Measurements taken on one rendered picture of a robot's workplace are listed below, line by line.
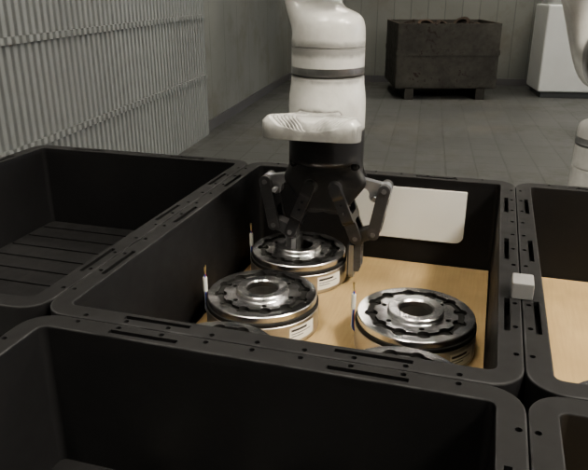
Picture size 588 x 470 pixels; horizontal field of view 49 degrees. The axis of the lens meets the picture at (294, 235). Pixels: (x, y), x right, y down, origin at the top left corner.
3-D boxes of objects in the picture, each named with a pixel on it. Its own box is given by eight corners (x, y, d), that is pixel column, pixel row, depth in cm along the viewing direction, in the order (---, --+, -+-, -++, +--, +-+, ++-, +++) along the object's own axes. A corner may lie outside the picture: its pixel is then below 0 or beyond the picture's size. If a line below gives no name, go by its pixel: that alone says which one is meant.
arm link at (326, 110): (259, 140, 58) (257, 70, 56) (293, 117, 68) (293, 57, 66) (357, 146, 56) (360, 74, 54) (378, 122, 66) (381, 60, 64)
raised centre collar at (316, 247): (284, 238, 73) (284, 233, 72) (326, 242, 71) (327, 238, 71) (270, 255, 68) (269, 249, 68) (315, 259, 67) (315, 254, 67)
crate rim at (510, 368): (253, 180, 78) (252, 160, 77) (511, 202, 70) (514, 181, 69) (41, 342, 43) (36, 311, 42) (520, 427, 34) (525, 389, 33)
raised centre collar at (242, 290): (243, 280, 62) (242, 273, 62) (292, 283, 62) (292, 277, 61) (230, 302, 58) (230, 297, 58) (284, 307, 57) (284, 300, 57)
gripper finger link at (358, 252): (350, 226, 66) (348, 270, 68) (379, 228, 65) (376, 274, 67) (353, 221, 67) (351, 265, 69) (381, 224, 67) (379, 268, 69)
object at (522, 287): (510, 287, 45) (512, 271, 44) (531, 290, 44) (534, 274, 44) (510, 298, 43) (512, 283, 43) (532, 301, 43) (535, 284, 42)
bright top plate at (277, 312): (224, 271, 65) (223, 266, 65) (323, 278, 64) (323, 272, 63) (193, 319, 56) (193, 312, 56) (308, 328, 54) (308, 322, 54)
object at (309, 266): (270, 231, 76) (270, 227, 75) (354, 241, 73) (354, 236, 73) (238, 265, 67) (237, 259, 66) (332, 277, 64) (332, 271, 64)
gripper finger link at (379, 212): (380, 184, 63) (358, 236, 66) (397, 191, 63) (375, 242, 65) (384, 176, 65) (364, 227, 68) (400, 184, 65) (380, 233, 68)
